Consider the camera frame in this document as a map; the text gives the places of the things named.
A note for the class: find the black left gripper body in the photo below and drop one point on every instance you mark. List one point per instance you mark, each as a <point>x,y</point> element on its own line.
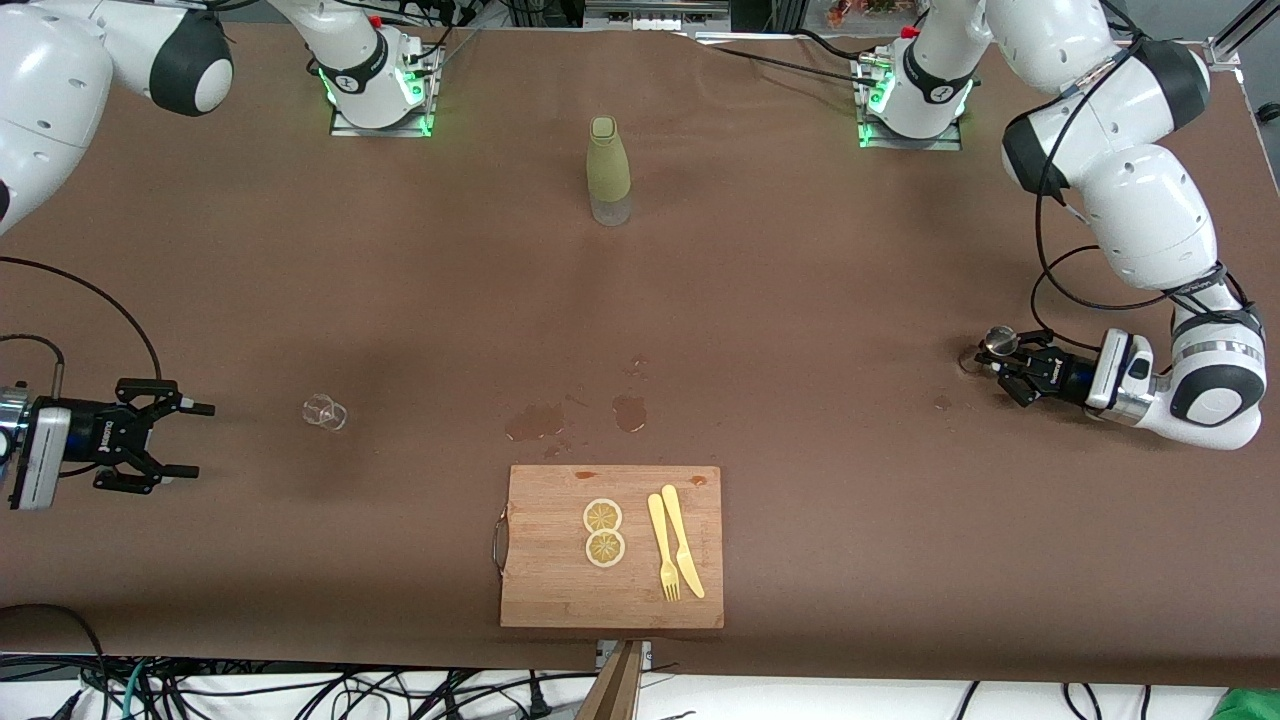
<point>1068,377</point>

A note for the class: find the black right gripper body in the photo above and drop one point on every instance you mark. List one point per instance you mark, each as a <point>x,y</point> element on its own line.
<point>92,437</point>

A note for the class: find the steel jigger measuring cup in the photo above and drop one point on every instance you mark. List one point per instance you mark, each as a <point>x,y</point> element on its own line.
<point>998,342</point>

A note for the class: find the clear glass cup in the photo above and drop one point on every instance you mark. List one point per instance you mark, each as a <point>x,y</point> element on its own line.
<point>325,412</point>

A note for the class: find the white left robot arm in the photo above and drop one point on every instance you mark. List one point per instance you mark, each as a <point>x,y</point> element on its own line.
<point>1150,200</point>

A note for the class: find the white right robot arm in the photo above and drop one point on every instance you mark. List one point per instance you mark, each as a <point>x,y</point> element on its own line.
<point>50,90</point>

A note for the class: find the brown table cover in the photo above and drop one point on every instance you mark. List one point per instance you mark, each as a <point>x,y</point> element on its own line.
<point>450,250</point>

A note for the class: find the yellow plastic knife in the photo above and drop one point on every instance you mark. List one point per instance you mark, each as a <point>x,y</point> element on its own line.
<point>680,540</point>

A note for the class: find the green bag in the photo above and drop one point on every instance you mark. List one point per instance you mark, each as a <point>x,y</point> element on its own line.
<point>1252,706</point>

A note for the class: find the yellow plastic fork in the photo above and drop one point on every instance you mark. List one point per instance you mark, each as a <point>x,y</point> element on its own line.
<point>660,540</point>

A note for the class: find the lemon slice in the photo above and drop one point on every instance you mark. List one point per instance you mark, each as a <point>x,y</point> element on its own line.
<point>602,516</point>
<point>605,548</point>

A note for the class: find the wooden cutting board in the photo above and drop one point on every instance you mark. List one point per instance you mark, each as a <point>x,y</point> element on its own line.
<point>560,580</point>

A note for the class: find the green sleeved glass bottle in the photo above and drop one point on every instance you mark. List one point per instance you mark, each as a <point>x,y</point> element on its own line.
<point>607,165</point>

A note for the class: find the grey metal rack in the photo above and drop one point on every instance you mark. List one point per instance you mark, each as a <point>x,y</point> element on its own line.
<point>655,12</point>

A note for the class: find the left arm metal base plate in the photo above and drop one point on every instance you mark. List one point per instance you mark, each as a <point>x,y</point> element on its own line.
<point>945,143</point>

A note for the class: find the aluminium frame profile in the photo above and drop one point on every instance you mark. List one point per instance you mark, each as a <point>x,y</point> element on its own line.
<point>1235,40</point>

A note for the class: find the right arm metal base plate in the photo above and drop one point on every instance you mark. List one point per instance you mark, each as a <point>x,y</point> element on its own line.
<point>425,110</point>

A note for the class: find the metal table bracket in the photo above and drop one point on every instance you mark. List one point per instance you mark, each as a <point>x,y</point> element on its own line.
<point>645,652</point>

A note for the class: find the wooden post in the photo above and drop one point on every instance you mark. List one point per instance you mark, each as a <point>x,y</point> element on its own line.
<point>615,695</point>

